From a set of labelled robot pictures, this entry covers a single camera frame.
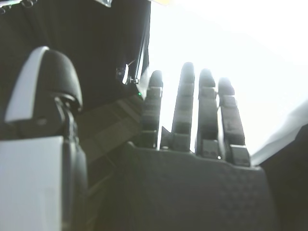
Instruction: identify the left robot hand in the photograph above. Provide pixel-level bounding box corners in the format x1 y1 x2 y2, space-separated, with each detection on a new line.
0 47 282 231

